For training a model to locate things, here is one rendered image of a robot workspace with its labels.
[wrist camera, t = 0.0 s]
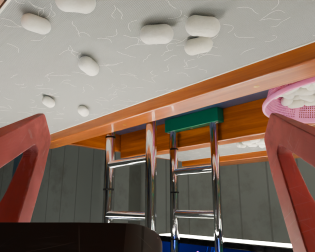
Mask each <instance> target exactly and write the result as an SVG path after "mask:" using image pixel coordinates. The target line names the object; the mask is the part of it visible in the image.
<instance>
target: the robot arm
mask: <svg viewBox="0 0 315 252"><path fill-rule="evenodd" d="M264 143H265V147H266V152H267V157H268V161H269V166H270V170H271V174H272V178H273V182H274V185H275V189H276V192H277V196H278V199H279V203H280V207H281V210H282V214H283V217H284V221H285V224H286V228H287V231H288V235H289V238H290V242H291V246H292V249H293V252H315V200H314V199H313V197H312V195H311V194H310V192H309V190H308V188H307V185H306V183H305V181H304V179H303V177H302V174H301V172H300V170H299V168H298V166H297V163H296V161H295V159H294V157H293V153H294V154H295V155H297V156H298V157H300V158H301V159H303V160H304V161H306V162H307V163H309V164H310V165H311V166H313V167H314V168H315V127H313V126H310V125H308V124H305V123H303V122H300V121H297V120H295V119H292V118H289V117H287V116H284V115H282V114H279V113H271V114H270V116H269V120H268V124H267V127H266V131H265V135H264ZM50 144H51V135H50V131H49V127H48V124H47V120H46V116H45V115H44V114H43V113H37V114H35V115H32V116H29V117H27V118H24V119H22V120H19V121H16V122H14V123H11V124H9V125H6V126H3V127H1V128H0V168H1V167H3V166H4V165H6V164H7V163H9V162H10V161H12V160H13V159H15V158H16V157H17V156H19V155H20V154H22V153H23V155H22V158H21V160H20V162H19V164H18V166H17V168H16V171H15V173H14V175H13V177H12V179H11V182H10V184H9V186H8V188H7V190H6V192H5V194H4V196H3V198H2V200H1V201H0V252H163V244H162V240H161V238H160V237H159V235H158V234H157V233H156V232H155V231H153V230H152V229H150V228H148V227H146V226H143V225H140V224H135V223H104V222H30V221H31V218H32V214H33V211H34V207H35V204H36V200H37V197H38V193H39V190H40V186H41V182H42V179H43V175H44V171H45V166H46V162H47V157H48V153H49V148H50ZM292 152H293V153H292Z"/></svg>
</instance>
